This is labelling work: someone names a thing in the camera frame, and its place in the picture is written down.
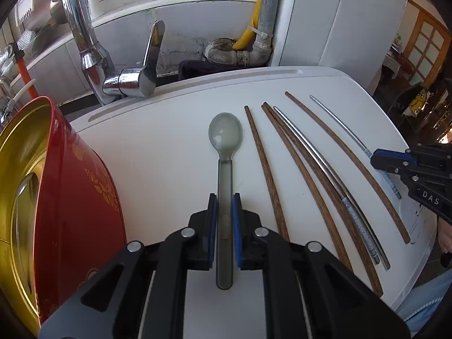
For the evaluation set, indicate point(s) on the person's blue jeans leg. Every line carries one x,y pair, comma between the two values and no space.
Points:
423,300

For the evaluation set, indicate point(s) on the translucent grey plastic spoon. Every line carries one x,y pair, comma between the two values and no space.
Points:
225,134

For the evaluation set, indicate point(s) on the metal chopstick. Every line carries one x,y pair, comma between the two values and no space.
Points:
391,185
385,263
361,233

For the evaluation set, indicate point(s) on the black bag yellow cartoon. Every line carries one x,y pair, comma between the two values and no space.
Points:
420,100

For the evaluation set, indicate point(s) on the chrome kitchen faucet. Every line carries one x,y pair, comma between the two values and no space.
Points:
91,60

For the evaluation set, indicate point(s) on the wooden glazed door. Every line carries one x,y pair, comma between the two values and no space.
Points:
423,42

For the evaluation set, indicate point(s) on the white cutting board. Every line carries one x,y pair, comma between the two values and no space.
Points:
169,155

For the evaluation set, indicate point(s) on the white cabinet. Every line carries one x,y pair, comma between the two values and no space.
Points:
335,17

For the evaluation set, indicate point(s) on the grey drain pipe elbow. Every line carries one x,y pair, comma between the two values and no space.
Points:
226,54

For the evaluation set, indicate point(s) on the wooden chopstick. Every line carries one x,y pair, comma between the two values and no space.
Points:
354,160
265,169
370,272
317,201

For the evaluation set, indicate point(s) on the person's right hand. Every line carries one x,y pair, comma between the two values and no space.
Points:
446,235

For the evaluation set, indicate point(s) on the yellow pipe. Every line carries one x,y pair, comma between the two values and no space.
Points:
247,39

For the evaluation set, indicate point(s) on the red round tin gold interior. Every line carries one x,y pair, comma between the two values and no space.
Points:
81,201

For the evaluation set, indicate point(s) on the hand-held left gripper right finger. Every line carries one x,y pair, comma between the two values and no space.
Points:
237,233

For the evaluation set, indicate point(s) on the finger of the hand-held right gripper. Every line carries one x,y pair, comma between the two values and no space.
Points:
392,154
386,166

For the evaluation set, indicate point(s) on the orange pipe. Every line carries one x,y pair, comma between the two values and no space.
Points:
28,77

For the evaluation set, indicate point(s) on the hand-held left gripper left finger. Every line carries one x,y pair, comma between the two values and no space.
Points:
213,233

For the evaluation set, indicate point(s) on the galvanised steel pipe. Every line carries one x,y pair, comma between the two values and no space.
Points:
270,3

